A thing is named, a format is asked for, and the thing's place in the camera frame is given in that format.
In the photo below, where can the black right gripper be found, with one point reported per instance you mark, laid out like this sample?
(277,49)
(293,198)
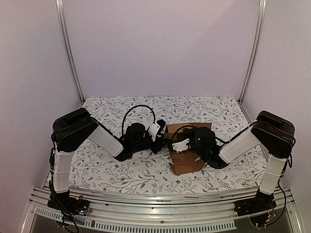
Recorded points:
(188,135)

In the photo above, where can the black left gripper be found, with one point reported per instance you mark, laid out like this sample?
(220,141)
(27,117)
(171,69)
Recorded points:
(159,146)

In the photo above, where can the brown cardboard box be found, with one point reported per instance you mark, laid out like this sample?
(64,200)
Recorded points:
(187,161)

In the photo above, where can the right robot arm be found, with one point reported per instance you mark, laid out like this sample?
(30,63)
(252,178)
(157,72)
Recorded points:
(271,132)

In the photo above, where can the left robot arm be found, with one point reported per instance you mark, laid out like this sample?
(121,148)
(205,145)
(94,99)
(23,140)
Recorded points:
(71,130)

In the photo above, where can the floral patterned table cloth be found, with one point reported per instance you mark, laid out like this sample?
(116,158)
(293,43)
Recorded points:
(147,173)

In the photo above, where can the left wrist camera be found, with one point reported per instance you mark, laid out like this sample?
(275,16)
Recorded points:
(156,128)

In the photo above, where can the aluminium front rail base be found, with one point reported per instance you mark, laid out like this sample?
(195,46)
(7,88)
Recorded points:
(184,213)

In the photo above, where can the aluminium frame post right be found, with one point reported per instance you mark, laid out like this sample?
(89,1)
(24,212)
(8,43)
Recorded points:
(254,50)

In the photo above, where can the aluminium frame post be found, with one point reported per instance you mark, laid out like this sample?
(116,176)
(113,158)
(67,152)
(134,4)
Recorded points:
(254,50)
(68,51)

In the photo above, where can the aluminium frame post left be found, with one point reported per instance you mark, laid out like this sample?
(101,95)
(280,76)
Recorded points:
(68,51)

